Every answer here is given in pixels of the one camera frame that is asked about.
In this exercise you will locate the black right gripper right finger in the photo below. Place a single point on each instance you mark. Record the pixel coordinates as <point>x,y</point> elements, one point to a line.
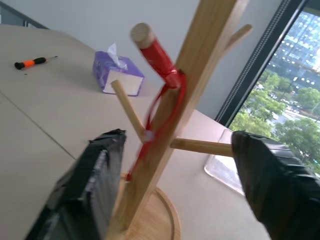
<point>277,185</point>

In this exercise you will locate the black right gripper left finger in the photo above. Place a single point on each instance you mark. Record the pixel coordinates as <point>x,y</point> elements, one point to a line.
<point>82,190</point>

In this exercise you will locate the red ribbon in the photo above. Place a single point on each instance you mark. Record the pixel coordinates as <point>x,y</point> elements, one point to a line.
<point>162,62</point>

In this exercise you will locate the wooden tree stand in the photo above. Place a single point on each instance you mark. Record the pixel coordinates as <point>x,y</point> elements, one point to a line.
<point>175,105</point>

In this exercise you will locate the clear plastic tray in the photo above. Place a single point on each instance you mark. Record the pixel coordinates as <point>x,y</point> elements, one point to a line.
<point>222,165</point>

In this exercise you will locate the purple tissue box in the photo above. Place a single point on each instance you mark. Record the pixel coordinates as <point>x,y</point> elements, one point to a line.
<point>117,75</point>

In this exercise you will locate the orange and black screwdriver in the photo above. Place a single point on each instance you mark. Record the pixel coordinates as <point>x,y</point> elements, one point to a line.
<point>31,62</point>

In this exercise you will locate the black window frame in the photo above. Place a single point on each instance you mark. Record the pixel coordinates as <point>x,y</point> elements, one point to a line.
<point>260,62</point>

